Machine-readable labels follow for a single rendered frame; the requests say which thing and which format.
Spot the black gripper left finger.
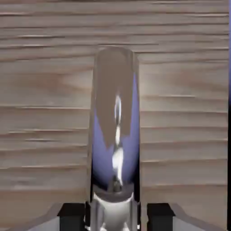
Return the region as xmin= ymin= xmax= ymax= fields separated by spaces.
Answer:
xmin=27 ymin=202 xmax=91 ymax=231

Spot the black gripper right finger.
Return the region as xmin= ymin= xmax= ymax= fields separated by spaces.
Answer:
xmin=146 ymin=202 xmax=206 ymax=231

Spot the curved shiny metal handle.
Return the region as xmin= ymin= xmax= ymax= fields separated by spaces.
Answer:
xmin=86 ymin=46 xmax=142 ymax=231

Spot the light wood cabinet door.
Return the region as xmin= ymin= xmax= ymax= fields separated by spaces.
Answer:
xmin=0 ymin=0 xmax=230 ymax=231

